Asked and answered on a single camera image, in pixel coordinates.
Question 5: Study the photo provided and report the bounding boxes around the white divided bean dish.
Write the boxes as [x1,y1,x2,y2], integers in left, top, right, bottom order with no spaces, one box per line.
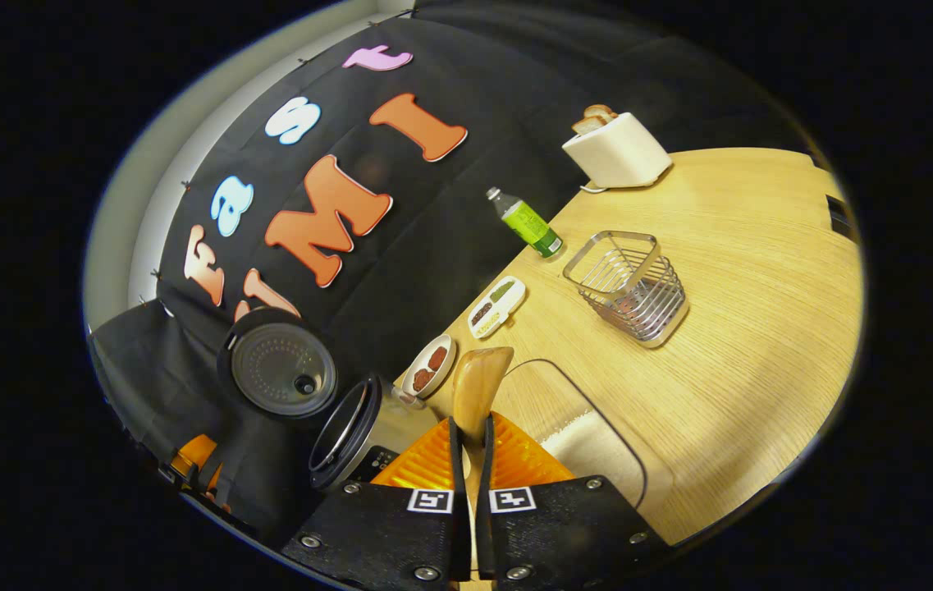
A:
[467,276,527,340]

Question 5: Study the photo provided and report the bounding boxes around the green drink bottle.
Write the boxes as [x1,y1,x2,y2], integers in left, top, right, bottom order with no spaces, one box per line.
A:
[487,186,564,259]

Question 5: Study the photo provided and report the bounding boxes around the black and cream rice cooker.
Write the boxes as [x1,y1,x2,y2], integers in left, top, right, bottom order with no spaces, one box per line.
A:
[218,308,442,493]

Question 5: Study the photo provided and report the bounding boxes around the clear rice container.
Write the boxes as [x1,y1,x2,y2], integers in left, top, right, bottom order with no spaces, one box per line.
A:
[492,359,649,510]

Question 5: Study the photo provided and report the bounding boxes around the white toaster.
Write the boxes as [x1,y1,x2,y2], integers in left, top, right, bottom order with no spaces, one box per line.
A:
[561,112,673,190]

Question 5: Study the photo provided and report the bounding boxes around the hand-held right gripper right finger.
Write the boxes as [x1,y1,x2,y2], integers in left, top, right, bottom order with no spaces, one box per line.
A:
[476,410,672,588]

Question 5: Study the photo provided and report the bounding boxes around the small white round plate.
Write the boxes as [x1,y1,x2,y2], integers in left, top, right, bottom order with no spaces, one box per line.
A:
[400,333,459,401]

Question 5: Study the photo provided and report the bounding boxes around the white rice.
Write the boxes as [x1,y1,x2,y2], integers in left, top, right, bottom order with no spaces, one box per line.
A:
[540,410,645,506]

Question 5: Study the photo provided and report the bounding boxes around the wire chopstick holder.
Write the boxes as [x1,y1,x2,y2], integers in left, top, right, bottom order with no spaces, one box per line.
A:
[562,231,690,349]

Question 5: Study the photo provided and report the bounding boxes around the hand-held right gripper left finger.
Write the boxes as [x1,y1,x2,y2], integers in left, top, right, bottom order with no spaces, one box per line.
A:
[281,416,471,588]

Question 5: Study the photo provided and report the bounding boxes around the black backdrop cloth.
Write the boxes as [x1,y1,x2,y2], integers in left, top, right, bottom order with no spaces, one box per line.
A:
[89,0,812,543]

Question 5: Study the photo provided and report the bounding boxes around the wooden spoon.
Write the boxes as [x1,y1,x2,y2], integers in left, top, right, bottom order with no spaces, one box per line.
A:
[451,346,515,526]

